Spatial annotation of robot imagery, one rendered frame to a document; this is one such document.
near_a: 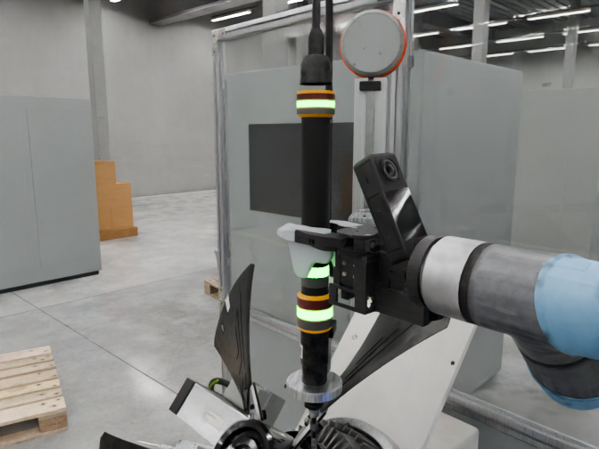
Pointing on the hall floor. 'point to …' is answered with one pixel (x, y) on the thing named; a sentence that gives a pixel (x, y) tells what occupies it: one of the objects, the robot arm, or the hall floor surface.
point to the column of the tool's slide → (365, 132)
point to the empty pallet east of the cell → (30, 395)
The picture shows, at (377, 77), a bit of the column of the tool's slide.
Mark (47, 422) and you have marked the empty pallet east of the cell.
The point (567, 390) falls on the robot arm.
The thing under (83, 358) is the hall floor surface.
